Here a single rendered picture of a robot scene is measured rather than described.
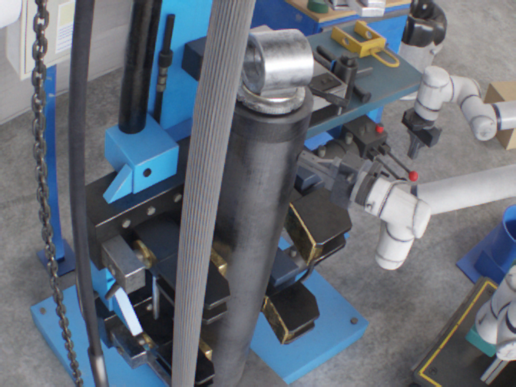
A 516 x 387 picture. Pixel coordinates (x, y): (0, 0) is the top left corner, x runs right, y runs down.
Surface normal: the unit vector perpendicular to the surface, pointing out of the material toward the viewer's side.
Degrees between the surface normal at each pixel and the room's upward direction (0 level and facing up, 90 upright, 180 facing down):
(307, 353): 0
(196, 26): 90
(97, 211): 0
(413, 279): 0
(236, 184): 90
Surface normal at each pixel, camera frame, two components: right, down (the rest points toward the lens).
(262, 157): 0.00, 0.72
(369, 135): 0.15, -0.69
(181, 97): 0.63, 0.62
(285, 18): -0.76, 0.38
